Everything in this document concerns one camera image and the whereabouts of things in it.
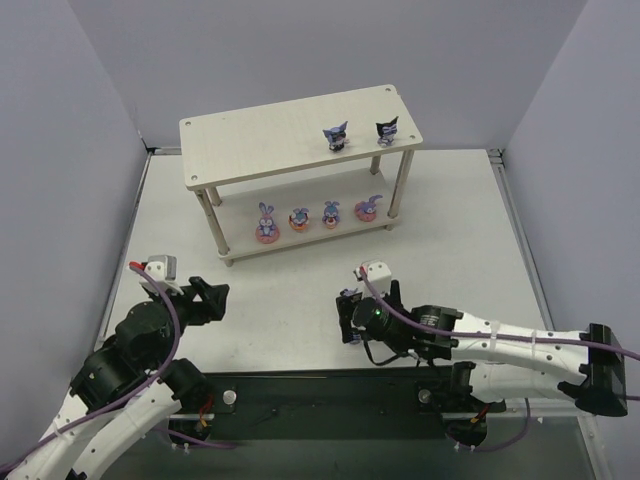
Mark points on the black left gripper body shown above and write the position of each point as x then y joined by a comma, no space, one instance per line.
201,301

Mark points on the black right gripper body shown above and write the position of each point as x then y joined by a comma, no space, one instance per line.
345,316

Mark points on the purple bunny black bow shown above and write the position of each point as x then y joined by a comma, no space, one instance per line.
351,294

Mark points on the sitting bunny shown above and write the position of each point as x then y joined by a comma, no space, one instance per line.
267,231

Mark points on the bunny holding strawberry cake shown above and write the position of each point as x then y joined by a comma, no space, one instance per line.
331,218

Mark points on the purple bunny with sunglasses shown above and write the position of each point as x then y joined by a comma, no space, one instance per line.
336,137

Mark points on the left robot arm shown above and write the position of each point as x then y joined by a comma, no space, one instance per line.
128,385

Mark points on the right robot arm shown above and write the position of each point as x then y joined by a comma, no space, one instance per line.
499,361

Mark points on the white two-tier shelf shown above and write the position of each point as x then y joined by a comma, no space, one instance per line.
277,154

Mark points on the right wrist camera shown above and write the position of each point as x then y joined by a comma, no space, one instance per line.
374,273

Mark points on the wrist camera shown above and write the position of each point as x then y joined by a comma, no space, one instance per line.
374,273
162,269

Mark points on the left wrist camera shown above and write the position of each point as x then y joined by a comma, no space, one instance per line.
162,269

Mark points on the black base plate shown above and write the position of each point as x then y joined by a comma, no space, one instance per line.
405,403

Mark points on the aluminium frame rail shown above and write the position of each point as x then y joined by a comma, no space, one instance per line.
603,462

